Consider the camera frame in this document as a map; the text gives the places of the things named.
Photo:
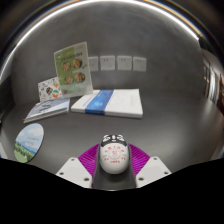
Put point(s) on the white mouse with face print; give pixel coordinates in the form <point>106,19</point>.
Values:
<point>114,154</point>

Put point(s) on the round landscape print mouse pad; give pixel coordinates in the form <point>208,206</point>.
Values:
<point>29,142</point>

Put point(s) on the white card with colourful stickers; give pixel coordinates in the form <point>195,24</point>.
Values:
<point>49,89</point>

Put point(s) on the grey building cover book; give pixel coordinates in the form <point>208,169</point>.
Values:
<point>46,109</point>

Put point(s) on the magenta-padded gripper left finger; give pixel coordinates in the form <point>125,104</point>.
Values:
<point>74,170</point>

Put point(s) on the green food poster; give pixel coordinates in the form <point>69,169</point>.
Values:
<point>73,69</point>

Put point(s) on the white book with blue band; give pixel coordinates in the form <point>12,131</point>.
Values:
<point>110,102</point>

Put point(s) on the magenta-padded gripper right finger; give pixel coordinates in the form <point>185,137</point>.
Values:
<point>152,170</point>

